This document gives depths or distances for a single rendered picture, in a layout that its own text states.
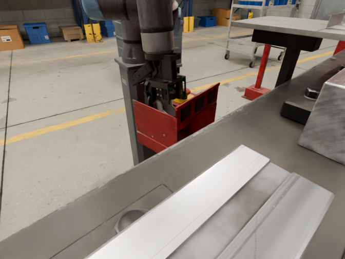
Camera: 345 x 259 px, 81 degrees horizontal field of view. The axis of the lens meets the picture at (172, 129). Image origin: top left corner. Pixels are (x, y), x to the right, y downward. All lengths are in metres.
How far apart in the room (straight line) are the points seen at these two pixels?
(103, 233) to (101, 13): 0.52
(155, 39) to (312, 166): 0.37
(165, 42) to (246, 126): 0.26
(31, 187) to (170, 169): 1.44
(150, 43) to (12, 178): 1.50
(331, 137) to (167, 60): 0.34
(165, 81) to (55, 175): 1.29
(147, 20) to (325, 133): 0.38
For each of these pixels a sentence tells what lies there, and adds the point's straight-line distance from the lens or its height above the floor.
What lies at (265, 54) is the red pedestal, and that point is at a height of 0.50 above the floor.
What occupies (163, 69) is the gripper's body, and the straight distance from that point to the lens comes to 0.50.
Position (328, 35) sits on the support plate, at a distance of 0.46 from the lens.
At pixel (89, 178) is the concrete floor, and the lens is 1.53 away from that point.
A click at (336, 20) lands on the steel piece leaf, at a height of 1.01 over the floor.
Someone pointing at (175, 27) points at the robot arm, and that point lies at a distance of 0.97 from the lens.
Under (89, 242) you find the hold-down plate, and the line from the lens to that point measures 0.18.
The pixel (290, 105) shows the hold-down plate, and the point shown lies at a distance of 0.39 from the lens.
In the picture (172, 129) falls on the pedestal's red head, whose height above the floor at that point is 0.77.
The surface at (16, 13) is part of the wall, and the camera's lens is 6.62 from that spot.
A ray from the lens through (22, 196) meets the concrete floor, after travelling 1.63.
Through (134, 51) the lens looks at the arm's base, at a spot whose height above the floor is 0.83.
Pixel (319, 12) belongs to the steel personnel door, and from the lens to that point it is 8.26.
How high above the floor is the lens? 1.06
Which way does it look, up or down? 35 degrees down
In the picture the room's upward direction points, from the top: straight up
